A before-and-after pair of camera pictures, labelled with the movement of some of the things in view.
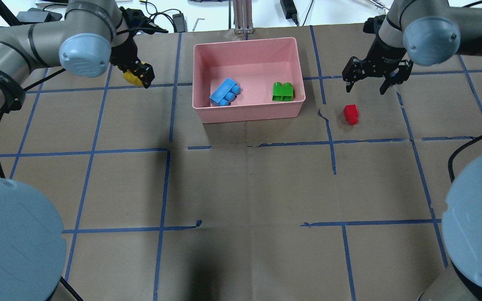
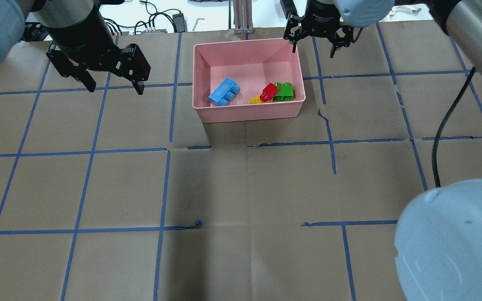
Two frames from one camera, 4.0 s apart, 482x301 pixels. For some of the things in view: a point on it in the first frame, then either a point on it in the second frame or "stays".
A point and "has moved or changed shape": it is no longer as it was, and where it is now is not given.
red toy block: x=351 y=113 -> x=269 y=92
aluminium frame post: x=242 y=11 stays
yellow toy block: x=132 y=79 has moved or changed shape
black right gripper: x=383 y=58 -> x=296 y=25
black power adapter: x=289 y=9 stays
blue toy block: x=225 y=93 stays
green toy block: x=282 y=93 stays
